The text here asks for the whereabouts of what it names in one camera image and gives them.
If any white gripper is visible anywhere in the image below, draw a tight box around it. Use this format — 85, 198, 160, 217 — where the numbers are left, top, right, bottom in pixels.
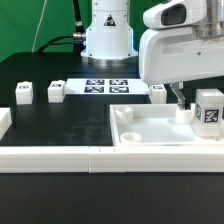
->
139, 27, 224, 110

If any white square tabletop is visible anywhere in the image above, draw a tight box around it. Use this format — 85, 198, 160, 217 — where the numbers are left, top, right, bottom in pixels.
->
110, 104, 224, 146

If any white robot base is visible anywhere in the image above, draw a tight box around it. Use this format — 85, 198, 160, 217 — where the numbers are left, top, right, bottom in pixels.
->
81, 0, 138, 66

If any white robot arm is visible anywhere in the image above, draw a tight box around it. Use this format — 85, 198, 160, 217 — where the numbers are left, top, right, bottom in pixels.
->
139, 0, 224, 110

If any white fiducial marker sheet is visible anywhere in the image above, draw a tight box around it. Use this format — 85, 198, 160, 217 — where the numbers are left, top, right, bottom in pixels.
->
65, 78, 149, 95

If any black cable bundle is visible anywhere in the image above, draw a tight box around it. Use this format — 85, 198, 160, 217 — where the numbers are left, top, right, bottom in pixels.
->
35, 0, 88, 54

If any white thin cable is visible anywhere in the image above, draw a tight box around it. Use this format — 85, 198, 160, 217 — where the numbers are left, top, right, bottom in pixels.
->
31, 0, 48, 53

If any white U-shaped obstacle wall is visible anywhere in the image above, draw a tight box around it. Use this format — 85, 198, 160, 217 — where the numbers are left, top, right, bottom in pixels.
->
0, 108, 224, 173

